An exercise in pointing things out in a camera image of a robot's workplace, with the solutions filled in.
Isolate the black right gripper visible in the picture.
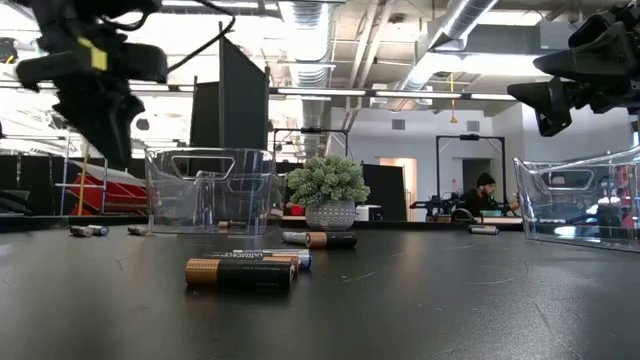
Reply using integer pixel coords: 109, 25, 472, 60
507, 22, 640, 137

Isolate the clear plastic bin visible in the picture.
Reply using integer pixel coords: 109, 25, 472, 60
513, 145, 640, 254
144, 147, 277, 236

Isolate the smooth silver ceiling duct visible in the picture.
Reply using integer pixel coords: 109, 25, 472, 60
399, 0, 501, 92

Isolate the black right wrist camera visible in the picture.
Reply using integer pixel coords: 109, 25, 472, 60
568, 10, 629, 50

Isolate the long ceiling light tube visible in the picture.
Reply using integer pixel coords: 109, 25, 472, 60
374, 90, 464, 100
159, 0, 261, 9
469, 92, 517, 102
276, 88, 368, 97

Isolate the corrugated silver ceiling duct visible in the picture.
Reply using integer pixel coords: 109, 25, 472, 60
289, 0, 332, 156

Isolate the white box device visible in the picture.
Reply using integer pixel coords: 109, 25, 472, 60
354, 204, 384, 223

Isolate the metal rack frame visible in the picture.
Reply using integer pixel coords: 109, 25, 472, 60
53, 128, 110, 217

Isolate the green succulent in grey pot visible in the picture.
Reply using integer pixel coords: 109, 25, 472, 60
286, 153, 372, 232

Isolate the black red toolbox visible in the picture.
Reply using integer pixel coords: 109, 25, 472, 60
64, 159, 151, 217

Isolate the black gantry frame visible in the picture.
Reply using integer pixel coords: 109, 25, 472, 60
435, 133, 507, 201

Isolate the person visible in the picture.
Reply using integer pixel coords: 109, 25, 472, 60
457, 170, 521, 219

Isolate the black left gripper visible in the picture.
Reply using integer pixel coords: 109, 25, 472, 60
14, 43, 170, 169

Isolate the yellow hanging cord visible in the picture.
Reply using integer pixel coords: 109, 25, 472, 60
448, 72, 459, 125

